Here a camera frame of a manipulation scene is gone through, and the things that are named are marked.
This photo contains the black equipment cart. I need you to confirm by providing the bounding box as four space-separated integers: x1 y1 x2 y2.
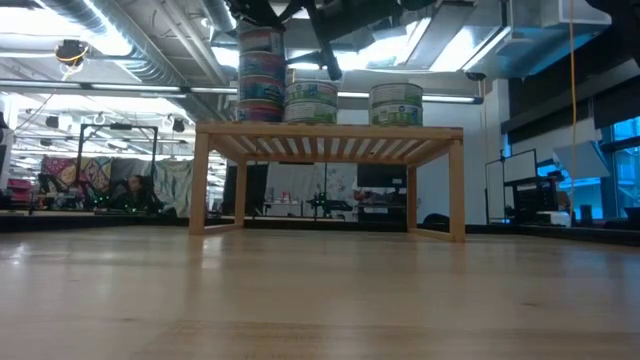
512 177 560 226

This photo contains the black upright panel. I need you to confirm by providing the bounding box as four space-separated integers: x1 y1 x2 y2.
222 162 271 212

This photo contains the person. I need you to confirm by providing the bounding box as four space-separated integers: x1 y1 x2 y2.
119 174 162 215

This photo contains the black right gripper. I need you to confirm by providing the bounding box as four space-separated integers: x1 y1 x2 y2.
224 0 436 81

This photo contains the white board panel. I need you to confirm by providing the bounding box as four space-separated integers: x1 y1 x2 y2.
484 148 539 225

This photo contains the black yellow ceiling device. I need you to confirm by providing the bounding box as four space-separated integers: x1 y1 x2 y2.
53 38 90 69

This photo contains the white angled panel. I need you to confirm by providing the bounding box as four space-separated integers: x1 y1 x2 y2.
551 140 612 181

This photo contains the white rectangular ceiling duct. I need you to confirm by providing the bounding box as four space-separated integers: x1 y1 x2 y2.
404 0 614 81

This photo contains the long white ceiling light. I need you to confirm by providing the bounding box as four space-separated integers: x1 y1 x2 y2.
0 78 485 105

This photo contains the black monitor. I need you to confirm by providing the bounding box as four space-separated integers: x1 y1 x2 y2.
356 163 408 190

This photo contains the wooden slatted shelf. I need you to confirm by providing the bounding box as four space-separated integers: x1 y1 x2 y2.
188 121 467 244

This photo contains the small white box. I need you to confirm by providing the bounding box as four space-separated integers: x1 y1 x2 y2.
536 209 572 228

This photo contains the colourful patterned cloth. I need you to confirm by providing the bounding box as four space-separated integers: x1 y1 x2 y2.
39 155 114 210

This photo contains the blue lit window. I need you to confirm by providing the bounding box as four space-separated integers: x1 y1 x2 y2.
598 116 640 221

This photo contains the black metal frame rig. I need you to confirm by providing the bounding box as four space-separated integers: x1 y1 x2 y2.
76 122 160 214

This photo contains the red storage box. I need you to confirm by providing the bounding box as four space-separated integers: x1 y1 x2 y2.
7 178 34 205

